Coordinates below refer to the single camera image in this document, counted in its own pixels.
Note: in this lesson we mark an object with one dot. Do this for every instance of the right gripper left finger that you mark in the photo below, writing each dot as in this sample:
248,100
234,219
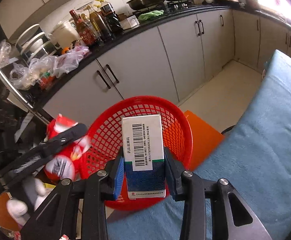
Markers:
56,217

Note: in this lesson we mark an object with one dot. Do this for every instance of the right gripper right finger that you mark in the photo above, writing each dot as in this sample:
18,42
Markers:
232,217

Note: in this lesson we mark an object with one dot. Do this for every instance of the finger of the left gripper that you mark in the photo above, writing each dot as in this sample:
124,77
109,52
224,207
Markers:
68,136

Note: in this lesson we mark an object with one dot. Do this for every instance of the red white plastic bag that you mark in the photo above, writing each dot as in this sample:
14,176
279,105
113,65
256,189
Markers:
67,162

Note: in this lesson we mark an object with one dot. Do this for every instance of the blue white medicine box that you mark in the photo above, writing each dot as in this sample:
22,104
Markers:
144,156

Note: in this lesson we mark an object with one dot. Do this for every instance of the lower kitchen cabinets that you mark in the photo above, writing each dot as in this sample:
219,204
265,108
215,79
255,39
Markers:
169,57

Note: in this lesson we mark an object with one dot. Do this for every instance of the left white gloved hand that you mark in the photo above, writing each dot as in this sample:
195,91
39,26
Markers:
26,198

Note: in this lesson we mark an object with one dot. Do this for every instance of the red mesh basket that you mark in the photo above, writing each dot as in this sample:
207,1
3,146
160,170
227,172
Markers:
106,140

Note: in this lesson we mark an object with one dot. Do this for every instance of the blue table cloth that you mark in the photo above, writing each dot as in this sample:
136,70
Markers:
255,157

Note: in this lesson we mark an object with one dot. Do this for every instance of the clear plastic bags pile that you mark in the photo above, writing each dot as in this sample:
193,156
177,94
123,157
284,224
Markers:
40,70

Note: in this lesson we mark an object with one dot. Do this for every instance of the orange stool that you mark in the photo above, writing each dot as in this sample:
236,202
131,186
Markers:
205,139

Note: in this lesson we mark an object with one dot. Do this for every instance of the red label sauce bottle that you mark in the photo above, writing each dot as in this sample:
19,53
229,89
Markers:
83,30

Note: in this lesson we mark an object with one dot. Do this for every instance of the white dish rack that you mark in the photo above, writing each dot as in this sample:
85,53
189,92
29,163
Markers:
33,43

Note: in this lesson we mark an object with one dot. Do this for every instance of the yellow oil bottle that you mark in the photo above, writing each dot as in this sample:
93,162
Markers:
99,24

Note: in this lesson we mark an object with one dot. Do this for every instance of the dark soy sauce bottle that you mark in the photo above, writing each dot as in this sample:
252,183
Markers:
111,17

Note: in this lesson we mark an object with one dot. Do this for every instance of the green cloth on counter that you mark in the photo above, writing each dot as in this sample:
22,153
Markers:
150,15

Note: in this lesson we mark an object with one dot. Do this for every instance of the steel frying pan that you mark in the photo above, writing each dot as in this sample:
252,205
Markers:
143,4

